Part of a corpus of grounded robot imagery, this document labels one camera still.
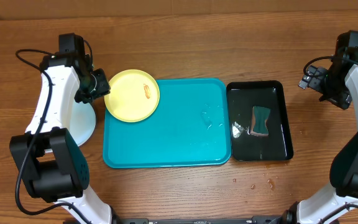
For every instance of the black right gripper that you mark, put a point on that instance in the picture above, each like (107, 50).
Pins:
(342, 101)

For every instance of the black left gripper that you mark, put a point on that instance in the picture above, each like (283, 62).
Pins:
(104, 88)

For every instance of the light blue plate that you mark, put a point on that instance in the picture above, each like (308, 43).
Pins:
(82, 122)

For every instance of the yellow plate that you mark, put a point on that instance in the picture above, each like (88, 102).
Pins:
(133, 97)

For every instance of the sponge with green pad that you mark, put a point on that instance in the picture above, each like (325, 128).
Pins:
(260, 115)

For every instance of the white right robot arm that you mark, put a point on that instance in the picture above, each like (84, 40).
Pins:
(340, 195)

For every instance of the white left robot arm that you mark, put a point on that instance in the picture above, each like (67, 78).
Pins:
(53, 172)

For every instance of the black tray with water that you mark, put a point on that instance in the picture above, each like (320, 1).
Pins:
(241, 98)

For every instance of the teal plastic tray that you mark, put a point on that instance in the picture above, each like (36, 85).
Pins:
(190, 127)

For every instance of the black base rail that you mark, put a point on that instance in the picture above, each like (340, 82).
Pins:
(260, 219)

